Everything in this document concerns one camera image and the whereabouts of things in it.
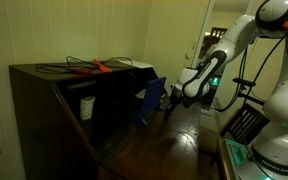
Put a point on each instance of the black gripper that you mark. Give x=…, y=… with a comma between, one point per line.
x=175, y=99

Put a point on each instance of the red small object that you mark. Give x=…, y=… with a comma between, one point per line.
x=82, y=71

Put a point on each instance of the blue connect four grid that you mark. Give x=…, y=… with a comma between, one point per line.
x=152, y=98

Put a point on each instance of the dark wooden chair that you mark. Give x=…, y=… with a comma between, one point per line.
x=245, y=124

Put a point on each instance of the white dotted paper cup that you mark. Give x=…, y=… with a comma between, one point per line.
x=86, y=107

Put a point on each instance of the dark wooden secretary desk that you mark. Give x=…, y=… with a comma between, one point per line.
x=76, y=123

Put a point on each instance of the orange handled tool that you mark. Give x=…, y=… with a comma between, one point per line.
x=102, y=67

